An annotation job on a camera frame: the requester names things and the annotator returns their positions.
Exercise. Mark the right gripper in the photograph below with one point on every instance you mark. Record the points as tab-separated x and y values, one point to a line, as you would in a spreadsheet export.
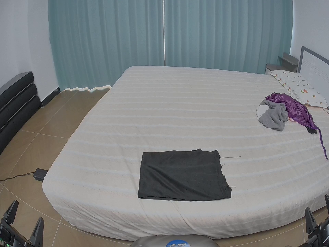
321	237

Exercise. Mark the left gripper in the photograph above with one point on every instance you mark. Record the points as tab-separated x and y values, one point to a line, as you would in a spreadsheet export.
10	237

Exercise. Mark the black T-shirt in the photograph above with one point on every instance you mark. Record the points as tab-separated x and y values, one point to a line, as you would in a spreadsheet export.
180	176

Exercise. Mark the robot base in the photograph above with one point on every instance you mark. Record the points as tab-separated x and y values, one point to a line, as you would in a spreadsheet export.
154	242

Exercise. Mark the bed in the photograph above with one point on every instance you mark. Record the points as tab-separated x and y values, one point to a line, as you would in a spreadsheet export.
180	107

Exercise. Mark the black power adapter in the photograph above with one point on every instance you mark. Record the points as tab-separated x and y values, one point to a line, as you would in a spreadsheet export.
40	174

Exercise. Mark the pink garment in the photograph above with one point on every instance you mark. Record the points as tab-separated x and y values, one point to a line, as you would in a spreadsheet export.
291	119

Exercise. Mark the grey garment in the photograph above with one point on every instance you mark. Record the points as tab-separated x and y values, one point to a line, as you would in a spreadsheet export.
273	117

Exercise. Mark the purple satin garment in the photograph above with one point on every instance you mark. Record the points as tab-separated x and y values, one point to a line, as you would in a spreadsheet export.
295	107

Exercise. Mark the white garment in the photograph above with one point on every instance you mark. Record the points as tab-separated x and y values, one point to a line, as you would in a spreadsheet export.
260	111

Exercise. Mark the white printed pillow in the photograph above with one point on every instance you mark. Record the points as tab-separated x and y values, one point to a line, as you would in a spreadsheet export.
300	86

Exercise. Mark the grey bedside table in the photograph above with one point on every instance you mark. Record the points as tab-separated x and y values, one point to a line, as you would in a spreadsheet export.
289	59

